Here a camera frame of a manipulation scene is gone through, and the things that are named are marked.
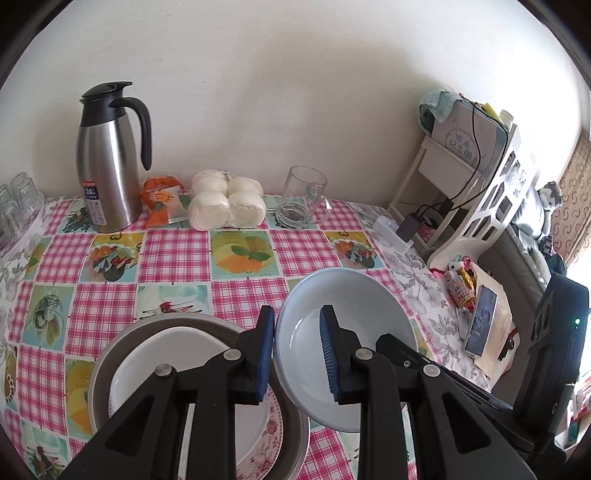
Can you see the clear glass mug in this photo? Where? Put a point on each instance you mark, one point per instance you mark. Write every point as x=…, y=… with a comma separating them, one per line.
x=303, y=202

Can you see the smartphone on table edge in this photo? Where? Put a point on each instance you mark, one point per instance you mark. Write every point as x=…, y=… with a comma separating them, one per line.
x=482, y=321

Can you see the bag of white buns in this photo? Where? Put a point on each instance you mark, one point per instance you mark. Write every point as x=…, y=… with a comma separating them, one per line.
x=220, y=200

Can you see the stainless steel thermos jug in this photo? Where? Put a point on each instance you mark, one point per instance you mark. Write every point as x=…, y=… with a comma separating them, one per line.
x=114, y=139

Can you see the white shelf rack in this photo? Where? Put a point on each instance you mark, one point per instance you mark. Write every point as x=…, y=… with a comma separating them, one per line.
x=467, y=180

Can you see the orange snack packet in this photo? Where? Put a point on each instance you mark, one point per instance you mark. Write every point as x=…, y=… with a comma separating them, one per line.
x=166, y=200

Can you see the white square bowl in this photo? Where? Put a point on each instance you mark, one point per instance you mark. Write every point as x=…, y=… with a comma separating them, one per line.
x=181, y=347

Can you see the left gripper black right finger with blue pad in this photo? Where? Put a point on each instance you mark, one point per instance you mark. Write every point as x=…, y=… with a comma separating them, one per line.
x=457, y=427

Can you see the tray of drinking glasses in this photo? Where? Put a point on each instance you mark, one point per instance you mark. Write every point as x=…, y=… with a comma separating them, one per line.
x=22, y=206

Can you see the light blue bowl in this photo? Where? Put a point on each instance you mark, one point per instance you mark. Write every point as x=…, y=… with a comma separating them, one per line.
x=362, y=304

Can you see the white power adapter box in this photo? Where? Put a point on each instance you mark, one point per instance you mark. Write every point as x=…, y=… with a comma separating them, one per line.
x=386, y=228

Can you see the checkered floral tablecloth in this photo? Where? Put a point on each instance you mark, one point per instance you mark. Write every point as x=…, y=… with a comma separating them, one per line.
x=70, y=290

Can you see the floral rimmed white plate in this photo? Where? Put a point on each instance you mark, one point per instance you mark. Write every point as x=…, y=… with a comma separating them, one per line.
x=258, y=437

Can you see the colourful candy packet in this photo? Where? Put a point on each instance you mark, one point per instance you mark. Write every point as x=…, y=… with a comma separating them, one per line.
x=461, y=283

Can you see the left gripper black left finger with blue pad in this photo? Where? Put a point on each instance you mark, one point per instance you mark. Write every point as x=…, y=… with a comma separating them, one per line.
x=142, y=440

